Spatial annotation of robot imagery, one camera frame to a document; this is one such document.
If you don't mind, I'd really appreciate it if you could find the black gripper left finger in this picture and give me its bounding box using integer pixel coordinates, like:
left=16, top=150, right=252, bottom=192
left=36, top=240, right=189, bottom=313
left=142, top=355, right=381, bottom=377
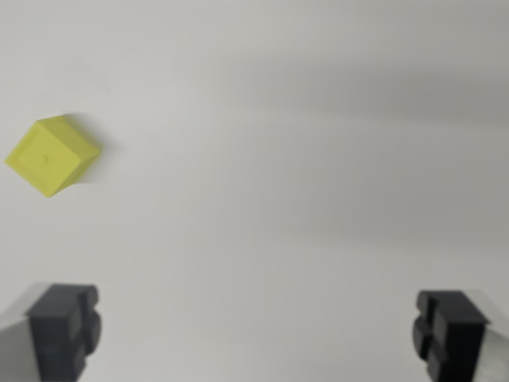
left=0, top=282, right=103, bottom=382

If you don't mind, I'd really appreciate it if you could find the yellow cube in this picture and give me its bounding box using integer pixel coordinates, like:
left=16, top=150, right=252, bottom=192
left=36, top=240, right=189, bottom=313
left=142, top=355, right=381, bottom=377
left=4, top=114, right=100, bottom=199

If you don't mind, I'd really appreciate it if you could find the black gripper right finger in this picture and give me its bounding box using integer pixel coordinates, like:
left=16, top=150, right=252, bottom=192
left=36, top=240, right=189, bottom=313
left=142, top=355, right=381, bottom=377
left=411, top=289, right=509, bottom=382

